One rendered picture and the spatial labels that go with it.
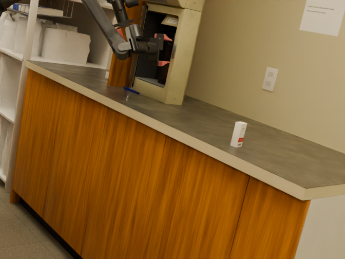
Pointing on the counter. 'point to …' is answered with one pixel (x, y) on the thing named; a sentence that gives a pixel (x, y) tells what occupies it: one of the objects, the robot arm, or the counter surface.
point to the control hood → (171, 2)
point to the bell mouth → (171, 20)
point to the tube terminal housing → (187, 49)
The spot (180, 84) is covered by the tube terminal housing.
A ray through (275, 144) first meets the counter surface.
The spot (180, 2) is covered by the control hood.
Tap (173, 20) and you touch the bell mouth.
